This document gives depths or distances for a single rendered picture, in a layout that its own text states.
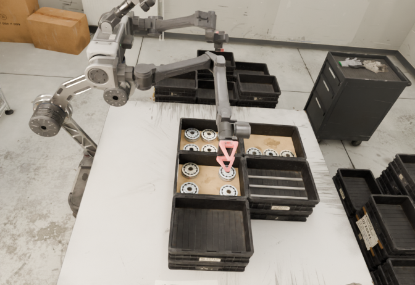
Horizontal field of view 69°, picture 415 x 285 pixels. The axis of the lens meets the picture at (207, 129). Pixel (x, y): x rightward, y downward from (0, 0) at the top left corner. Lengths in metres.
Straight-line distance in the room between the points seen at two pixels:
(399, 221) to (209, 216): 1.44
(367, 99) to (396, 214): 1.10
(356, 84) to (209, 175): 1.70
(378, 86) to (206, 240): 2.14
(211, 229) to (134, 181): 0.60
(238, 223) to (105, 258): 0.71
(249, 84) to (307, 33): 2.11
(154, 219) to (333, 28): 4.15
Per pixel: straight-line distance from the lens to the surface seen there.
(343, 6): 5.07
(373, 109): 3.30
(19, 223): 2.84
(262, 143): 2.08
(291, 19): 4.89
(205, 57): 1.57
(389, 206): 2.63
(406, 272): 2.55
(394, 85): 3.19
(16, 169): 3.18
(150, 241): 1.76
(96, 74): 1.48
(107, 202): 1.90
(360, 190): 2.91
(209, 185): 1.79
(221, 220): 1.69
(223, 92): 1.36
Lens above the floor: 2.29
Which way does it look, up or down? 44 degrees down
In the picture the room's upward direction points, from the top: 8 degrees clockwise
